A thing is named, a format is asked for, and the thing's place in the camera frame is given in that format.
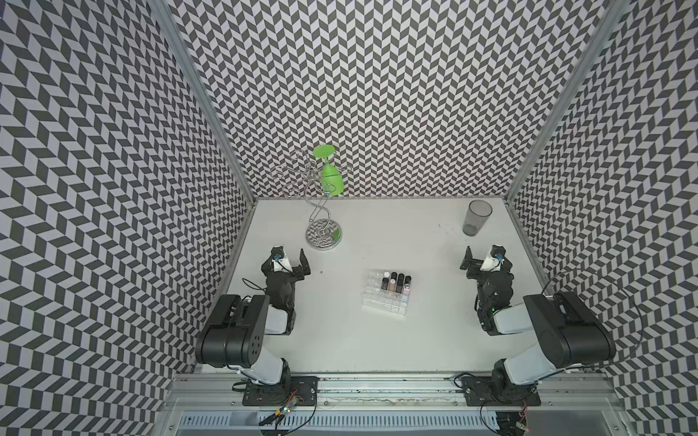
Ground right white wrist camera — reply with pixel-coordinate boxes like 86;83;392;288
480;245;506;273

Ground chrome wire stand green leaves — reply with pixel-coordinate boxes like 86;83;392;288
272;145;345;251

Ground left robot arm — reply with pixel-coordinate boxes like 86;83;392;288
194;246;314;406

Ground clear acrylic lipstick organizer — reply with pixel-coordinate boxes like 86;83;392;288
362;269;413;316

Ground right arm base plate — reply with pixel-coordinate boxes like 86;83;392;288
456;375;542;407

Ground aluminium front rail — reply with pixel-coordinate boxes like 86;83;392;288
161;372;623;411

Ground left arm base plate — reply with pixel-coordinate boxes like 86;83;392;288
242;376;319;406

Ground grey transparent tumbler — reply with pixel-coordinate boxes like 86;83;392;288
463;199;493;236

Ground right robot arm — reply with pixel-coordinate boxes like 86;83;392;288
454;245;616;406

